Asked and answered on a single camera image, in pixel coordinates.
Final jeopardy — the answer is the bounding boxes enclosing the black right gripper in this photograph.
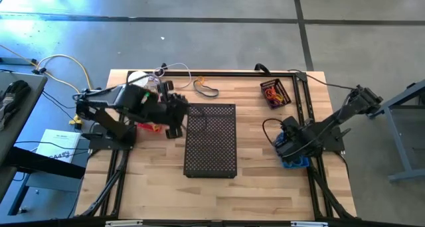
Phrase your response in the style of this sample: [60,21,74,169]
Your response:
[277,115,320,164]

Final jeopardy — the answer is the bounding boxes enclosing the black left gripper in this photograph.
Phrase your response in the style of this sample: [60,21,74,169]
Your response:
[155,80,191,139]

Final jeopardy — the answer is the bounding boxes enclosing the blue plastic basket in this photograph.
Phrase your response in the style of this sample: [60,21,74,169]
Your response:
[272,130,310,170]

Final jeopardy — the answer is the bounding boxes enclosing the red plastic basket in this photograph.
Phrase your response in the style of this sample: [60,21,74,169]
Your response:
[137,121,164,134]

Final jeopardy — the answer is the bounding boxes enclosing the white mushroom lamp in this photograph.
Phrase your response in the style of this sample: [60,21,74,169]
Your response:
[127,70,153,88]

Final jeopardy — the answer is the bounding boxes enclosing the black perforated metal shelf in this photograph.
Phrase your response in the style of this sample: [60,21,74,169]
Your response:
[183,103,238,179]

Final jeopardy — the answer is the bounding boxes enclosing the black plastic basket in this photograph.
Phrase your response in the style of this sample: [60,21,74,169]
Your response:
[259,78,293,111]

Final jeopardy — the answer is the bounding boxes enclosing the white booklet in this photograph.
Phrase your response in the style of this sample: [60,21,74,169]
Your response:
[35,128,82,164]

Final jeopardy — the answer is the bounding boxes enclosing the black side table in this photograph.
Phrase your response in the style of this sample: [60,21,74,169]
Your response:
[0,70,86,218]

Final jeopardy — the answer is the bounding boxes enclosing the black work gloves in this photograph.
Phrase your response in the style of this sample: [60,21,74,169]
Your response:
[0,80,32,131]

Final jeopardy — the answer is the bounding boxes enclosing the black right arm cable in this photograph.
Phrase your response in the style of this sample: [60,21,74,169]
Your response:
[262,117,285,145]

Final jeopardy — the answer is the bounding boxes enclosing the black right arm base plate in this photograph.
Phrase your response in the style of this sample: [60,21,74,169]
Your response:
[297,125,346,152]

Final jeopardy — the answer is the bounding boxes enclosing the white lamp cable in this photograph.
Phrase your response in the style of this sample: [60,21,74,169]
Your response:
[145,62,193,90]

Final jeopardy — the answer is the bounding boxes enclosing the black cable loop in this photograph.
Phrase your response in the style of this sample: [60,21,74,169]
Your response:
[254,62,272,75]

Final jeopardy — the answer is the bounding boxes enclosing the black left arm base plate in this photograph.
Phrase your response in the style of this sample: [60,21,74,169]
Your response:
[82,132,137,151]

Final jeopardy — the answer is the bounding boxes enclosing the silver metal bracket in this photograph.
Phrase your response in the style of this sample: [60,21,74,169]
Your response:
[290,220,329,227]
[104,220,144,227]

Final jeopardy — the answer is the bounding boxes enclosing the pale yellow power cord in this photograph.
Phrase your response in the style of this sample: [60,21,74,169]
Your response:
[35,53,94,90]

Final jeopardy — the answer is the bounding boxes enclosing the orange-yellow power cord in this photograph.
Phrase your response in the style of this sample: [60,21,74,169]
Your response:
[0,44,84,127]

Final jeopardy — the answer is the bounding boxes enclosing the grey metal table frame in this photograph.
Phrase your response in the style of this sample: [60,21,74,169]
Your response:
[366,79,425,183]

